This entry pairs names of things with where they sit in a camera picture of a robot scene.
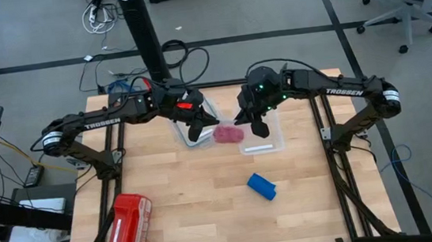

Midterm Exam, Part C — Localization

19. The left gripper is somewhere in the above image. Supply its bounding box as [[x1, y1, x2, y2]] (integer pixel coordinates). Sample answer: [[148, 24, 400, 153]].
[[159, 83, 221, 131]]

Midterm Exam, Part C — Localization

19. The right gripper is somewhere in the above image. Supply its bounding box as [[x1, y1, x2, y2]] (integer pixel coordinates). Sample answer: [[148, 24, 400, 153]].
[[229, 65, 286, 127]]

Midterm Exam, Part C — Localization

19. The pink bandage roll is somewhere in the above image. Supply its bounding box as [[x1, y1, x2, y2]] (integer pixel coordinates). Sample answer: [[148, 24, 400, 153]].
[[212, 124, 232, 145]]

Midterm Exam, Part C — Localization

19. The clear lid teal seal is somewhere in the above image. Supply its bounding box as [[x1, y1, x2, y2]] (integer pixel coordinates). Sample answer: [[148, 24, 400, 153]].
[[168, 92, 225, 152]]

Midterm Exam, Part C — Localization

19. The clear plastic container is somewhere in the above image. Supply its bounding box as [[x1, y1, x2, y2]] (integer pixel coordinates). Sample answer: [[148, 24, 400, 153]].
[[233, 104, 286, 157]]

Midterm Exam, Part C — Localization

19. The blue bandage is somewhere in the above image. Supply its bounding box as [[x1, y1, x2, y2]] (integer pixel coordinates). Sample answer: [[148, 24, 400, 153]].
[[245, 170, 279, 204]]

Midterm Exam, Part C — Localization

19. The black tower fan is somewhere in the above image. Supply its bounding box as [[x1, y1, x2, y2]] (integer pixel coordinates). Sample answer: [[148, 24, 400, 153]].
[[114, 0, 176, 89]]

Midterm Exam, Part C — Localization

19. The red tool case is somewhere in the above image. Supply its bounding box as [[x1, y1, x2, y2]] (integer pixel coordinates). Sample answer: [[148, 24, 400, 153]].
[[93, 190, 157, 242]]

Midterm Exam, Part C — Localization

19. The black power adapter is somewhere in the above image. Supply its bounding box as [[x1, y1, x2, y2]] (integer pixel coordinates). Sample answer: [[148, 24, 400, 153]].
[[21, 164, 47, 190]]

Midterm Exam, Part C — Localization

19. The white flat device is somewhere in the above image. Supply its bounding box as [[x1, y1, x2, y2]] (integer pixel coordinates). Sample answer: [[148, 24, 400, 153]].
[[19, 196, 68, 219]]

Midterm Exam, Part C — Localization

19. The white plastic sheet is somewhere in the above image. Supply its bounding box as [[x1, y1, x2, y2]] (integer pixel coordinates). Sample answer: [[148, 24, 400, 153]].
[[3, 221, 73, 242]]

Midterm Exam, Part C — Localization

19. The black aluminium table frame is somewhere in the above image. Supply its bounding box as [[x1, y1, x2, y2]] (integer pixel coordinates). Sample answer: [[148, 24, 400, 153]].
[[50, 62, 407, 242]]

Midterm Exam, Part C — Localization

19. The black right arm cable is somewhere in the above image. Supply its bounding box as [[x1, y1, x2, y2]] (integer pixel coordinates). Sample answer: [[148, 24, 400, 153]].
[[244, 51, 343, 92]]

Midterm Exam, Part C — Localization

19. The black coiled floor cable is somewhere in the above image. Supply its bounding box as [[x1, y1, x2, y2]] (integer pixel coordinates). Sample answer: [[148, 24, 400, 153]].
[[159, 36, 213, 87]]

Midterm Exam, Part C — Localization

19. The blue cable bundle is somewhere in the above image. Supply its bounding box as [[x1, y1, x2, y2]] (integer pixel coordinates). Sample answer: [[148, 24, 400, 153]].
[[105, 77, 139, 95]]

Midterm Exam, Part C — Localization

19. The white power strip with cables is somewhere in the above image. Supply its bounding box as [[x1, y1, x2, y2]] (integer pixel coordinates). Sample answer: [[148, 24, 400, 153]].
[[79, 1, 120, 37]]

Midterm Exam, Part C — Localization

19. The long blue floor cable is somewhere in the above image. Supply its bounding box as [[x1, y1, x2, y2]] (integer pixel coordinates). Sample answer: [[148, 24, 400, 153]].
[[376, 141, 432, 240]]

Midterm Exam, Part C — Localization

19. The yellow cable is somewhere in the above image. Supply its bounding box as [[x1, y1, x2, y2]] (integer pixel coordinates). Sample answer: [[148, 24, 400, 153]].
[[0, 130, 80, 182]]

